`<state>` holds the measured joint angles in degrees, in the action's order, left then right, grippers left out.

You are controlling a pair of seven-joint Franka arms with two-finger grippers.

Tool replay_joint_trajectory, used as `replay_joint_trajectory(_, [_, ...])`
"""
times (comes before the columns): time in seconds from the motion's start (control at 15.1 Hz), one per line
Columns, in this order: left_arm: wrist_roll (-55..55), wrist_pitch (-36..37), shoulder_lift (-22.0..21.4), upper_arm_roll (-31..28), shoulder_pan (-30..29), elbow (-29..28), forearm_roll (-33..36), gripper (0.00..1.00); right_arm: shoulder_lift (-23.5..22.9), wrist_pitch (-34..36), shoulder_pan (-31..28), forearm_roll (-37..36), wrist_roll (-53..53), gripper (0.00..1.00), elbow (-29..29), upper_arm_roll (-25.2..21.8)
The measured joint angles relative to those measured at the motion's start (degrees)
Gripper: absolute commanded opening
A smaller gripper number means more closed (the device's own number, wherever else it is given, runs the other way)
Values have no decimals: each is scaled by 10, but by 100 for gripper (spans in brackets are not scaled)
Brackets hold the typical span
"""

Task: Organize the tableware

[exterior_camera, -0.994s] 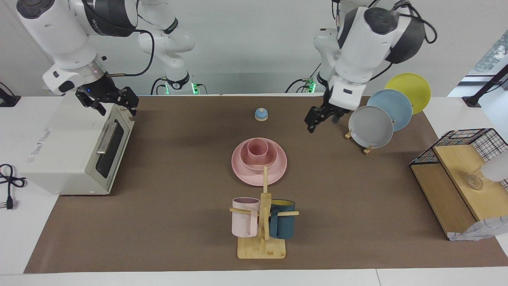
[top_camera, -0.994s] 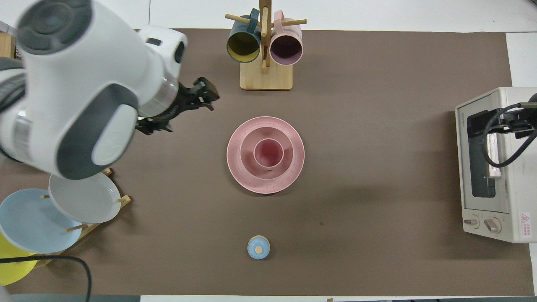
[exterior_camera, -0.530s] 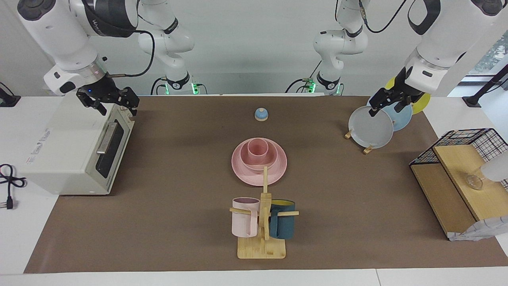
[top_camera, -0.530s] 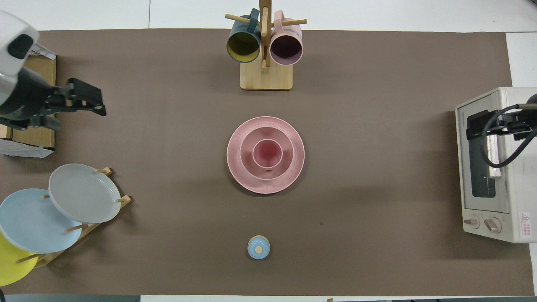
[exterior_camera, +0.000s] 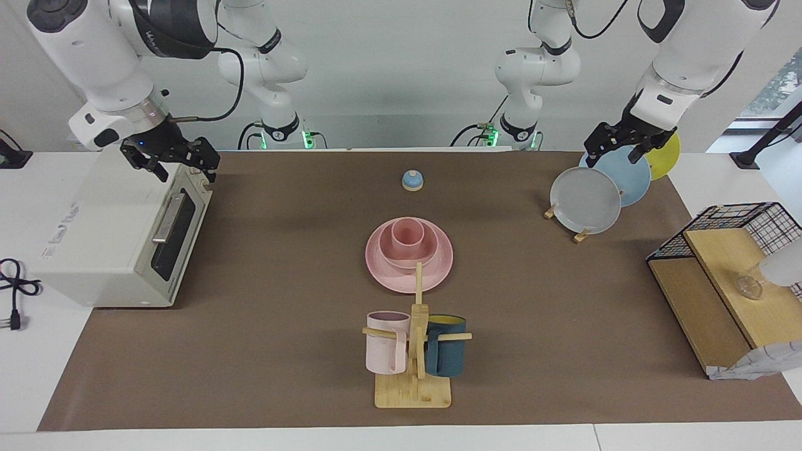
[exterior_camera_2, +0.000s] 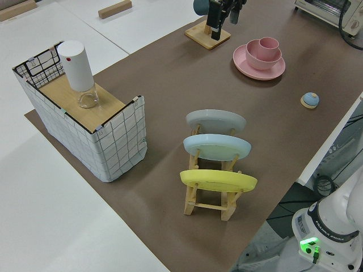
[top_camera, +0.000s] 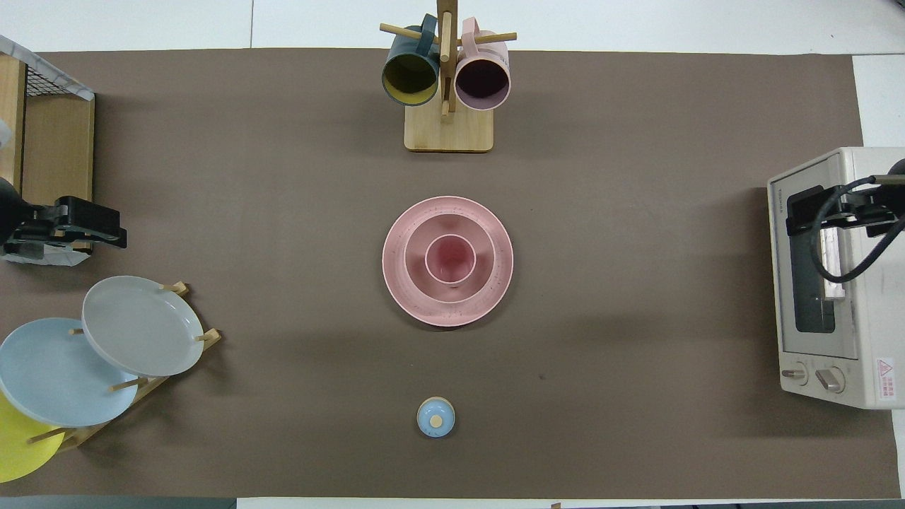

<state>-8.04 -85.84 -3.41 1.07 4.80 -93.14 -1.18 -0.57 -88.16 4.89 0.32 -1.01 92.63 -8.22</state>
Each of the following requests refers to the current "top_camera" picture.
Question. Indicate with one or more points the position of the brown table mat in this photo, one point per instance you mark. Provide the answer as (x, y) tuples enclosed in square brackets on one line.
[(636, 212)]

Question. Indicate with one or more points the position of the wooden two-tier shelf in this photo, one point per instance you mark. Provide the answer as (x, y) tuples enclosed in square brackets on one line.
[(56, 148)]

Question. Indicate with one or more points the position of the grey plate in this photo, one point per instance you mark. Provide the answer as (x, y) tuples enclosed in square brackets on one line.
[(141, 325)]

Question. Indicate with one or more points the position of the pink cup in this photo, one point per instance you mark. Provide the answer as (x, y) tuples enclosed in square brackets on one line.
[(450, 260)]

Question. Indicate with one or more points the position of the blue lid with wooden knob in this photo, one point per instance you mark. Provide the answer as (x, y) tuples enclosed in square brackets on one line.
[(435, 417)]

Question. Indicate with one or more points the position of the yellow plate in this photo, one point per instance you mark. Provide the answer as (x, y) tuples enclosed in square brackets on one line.
[(21, 452)]

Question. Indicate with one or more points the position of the dark teal mug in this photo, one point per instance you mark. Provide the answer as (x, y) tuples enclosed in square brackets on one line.
[(410, 74)]

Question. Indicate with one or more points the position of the pink bowl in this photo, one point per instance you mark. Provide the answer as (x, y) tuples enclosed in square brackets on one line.
[(417, 276)]

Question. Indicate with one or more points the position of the pink speckled plate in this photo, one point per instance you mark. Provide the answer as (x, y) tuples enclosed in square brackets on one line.
[(396, 283)]

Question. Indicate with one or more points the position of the wooden plate rack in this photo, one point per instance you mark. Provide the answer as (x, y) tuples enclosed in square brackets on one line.
[(211, 339)]

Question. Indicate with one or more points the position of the wooden mug tree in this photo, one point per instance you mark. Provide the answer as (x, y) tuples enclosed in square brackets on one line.
[(449, 131)]

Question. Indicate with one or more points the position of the translucent white container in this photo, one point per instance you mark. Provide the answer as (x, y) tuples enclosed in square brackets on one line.
[(3, 134)]

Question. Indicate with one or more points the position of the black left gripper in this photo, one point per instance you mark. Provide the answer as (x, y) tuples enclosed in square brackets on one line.
[(49, 225)]

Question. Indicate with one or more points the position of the cream toaster oven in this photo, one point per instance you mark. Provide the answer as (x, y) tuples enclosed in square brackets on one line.
[(862, 318)]

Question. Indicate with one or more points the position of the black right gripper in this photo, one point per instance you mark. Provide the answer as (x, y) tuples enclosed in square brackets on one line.
[(866, 208)]

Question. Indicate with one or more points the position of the light blue plate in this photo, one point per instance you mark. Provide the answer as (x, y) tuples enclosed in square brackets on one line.
[(49, 367)]

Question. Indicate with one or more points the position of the pink mug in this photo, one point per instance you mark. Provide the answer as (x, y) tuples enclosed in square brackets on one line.
[(483, 81)]

